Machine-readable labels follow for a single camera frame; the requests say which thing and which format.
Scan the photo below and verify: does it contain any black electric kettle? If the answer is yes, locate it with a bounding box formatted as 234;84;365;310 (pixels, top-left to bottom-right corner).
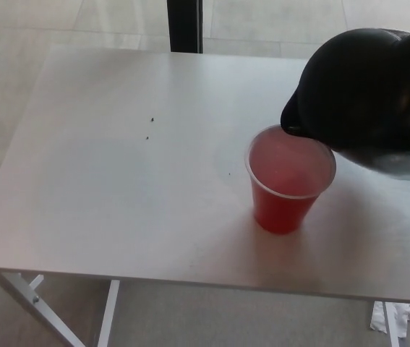
278;27;410;181

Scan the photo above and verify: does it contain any black window post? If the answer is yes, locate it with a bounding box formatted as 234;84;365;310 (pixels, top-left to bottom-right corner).
166;0;205;55

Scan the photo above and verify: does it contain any red plastic cup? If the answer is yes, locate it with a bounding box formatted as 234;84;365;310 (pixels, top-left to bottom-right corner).
244;124;337;235

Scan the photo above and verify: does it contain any crumpled white paper piece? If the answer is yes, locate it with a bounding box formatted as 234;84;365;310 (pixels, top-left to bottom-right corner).
388;302;410;344

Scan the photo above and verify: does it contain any white metal desk frame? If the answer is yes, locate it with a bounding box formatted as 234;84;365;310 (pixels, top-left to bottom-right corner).
0;271;401;347

